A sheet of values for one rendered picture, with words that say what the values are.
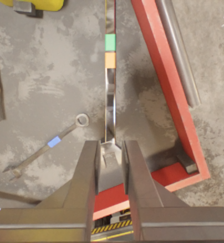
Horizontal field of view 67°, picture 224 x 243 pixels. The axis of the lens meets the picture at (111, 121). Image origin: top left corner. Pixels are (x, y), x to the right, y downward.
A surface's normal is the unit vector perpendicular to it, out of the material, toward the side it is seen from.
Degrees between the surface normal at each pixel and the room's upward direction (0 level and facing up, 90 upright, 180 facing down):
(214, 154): 0
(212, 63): 0
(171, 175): 90
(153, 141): 0
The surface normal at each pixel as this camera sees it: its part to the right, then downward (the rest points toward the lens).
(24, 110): 0.01, 0.28
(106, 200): -0.40, -0.88
